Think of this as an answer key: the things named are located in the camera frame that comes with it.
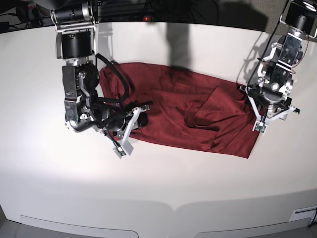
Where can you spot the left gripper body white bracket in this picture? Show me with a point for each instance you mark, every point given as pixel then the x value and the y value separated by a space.
pixel 266 115

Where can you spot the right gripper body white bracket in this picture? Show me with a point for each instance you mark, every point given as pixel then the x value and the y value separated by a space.
pixel 117 124

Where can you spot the dark red long-sleeve shirt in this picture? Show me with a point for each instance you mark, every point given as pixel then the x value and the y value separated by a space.
pixel 189 110

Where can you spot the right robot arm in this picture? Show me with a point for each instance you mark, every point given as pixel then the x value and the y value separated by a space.
pixel 76 24

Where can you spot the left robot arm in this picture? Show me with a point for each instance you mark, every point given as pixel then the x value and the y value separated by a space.
pixel 269 95

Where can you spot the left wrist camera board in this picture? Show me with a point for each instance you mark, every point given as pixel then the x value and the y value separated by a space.
pixel 260 127

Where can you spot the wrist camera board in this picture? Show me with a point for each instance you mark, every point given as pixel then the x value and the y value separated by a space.
pixel 119 151
pixel 260 127

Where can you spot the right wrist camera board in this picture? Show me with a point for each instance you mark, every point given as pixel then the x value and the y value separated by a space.
pixel 119 151

